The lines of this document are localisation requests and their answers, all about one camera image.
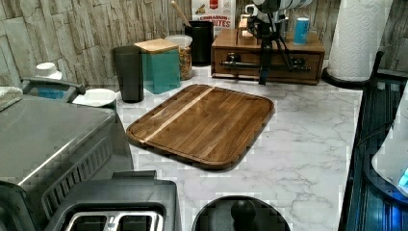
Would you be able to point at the black drawer handle bar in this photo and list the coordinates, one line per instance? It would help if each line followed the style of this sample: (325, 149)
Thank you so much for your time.
(295, 64)

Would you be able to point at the black paper towel holder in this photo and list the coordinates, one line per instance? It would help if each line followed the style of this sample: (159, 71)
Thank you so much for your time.
(353, 85)

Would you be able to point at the large dark wooden cutting board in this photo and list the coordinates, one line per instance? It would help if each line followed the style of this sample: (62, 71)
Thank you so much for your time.
(206, 126)

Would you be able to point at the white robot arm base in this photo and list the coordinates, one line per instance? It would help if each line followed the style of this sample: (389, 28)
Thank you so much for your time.
(386, 166)

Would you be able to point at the black and silver toaster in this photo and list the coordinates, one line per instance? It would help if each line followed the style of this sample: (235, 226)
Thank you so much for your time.
(129, 200)

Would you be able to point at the wooden spoon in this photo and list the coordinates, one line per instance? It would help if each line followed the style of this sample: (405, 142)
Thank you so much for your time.
(180, 13)

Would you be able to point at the paper towel roll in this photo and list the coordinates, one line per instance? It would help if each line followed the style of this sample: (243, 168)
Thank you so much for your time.
(359, 30)

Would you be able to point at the black utensil holder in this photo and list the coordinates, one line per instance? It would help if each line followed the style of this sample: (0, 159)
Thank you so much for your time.
(202, 34)

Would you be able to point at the teal canister with bamboo lid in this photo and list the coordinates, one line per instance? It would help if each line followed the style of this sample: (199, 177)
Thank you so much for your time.
(160, 65)

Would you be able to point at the folded white towel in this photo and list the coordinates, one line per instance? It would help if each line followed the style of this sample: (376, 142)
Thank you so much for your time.
(8, 96)

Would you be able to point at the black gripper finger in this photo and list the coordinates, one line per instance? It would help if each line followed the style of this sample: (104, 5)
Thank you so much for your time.
(284, 51)
(265, 61)

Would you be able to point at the stainless toaster oven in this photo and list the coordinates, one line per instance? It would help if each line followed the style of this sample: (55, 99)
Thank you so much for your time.
(48, 143)

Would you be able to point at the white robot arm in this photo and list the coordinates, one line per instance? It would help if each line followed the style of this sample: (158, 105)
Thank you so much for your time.
(291, 4)

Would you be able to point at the dark grey tumbler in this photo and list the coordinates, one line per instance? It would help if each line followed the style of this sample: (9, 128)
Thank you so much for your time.
(128, 69)

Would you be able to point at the cinnamon bites cereal box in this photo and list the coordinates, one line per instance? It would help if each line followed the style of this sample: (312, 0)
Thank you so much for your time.
(220, 12)

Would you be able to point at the wooden drawer box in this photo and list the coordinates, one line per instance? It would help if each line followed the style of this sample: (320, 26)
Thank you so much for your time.
(249, 48)

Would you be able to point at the clear jar with white lid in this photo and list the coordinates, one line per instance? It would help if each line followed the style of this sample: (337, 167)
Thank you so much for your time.
(184, 47)

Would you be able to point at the white small bowl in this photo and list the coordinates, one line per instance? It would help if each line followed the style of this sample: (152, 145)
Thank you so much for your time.
(101, 98)

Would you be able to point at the black coffee grinder jar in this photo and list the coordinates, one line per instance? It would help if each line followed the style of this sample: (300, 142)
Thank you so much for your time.
(239, 213)

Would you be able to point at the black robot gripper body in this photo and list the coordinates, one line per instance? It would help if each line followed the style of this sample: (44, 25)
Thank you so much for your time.
(266, 20)

